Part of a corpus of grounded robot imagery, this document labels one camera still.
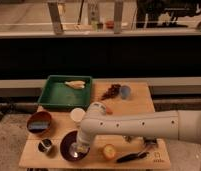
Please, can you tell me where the purple bowl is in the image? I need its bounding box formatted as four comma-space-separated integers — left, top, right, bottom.
60, 131, 88, 162

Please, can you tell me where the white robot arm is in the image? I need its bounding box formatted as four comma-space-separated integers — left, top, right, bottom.
76, 102, 201, 171

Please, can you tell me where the red-brown bowl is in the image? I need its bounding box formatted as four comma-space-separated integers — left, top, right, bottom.
27, 111, 52, 135

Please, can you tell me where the blue sponge in bowl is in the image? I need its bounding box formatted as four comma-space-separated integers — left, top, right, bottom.
28, 122, 49, 131

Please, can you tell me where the white plastic cup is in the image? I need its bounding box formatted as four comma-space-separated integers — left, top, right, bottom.
70, 108, 86, 123

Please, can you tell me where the small metal cup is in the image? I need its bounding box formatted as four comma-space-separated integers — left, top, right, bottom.
38, 139, 53, 154

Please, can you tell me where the wooden table board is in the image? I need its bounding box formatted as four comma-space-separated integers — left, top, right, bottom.
19, 82, 171, 171

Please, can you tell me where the orange carrot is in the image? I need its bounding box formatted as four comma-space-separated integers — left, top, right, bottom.
106, 107, 113, 115

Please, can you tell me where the green plastic tray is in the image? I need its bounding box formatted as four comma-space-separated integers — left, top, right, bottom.
38, 75, 92, 109

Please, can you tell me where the dark grape bunch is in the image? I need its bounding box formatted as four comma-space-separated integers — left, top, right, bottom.
101, 84, 121, 100

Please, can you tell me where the small dark round tin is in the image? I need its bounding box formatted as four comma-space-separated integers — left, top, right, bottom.
143, 138, 157, 147

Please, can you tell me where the blue cup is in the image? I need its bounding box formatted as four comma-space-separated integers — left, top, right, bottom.
120, 85, 131, 99

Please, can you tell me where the black handled tool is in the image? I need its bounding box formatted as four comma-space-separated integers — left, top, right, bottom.
116, 152, 148, 163

